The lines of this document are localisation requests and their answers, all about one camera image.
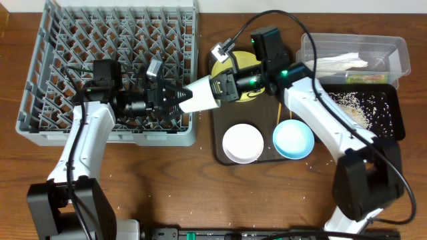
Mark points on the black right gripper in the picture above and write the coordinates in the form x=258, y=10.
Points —
x=231, y=90

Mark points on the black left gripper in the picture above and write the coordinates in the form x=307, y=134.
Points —
x=155, y=100

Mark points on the white cup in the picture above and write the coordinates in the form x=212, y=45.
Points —
x=203, y=98

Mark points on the light blue bowl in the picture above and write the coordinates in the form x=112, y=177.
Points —
x=293, y=139

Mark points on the white paper napkin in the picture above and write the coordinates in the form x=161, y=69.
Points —
x=338, y=63

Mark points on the green foil wrapper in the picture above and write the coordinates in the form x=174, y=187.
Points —
x=366, y=79

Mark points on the rice and shell waste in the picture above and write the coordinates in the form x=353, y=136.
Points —
x=369, y=110

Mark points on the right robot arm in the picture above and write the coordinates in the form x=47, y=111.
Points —
x=368, y=175

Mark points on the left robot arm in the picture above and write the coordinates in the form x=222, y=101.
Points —
x=71, y=203

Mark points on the yellow plate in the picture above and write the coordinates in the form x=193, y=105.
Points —
x=244, y=59

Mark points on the dark brown serving tray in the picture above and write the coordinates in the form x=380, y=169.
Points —
x=260, y=112

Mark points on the wooden chopstick left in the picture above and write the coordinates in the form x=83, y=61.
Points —
x=279, y=113

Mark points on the clear plastic bin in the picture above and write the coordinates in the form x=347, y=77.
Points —
x=386, y=55

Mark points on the grey dish rack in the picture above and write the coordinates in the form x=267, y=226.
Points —
x=73, y=35

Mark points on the black plastic bin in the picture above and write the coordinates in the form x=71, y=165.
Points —
x=391, y=98

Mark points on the black rail at table edge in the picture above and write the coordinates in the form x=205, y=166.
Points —
x=230, y=234

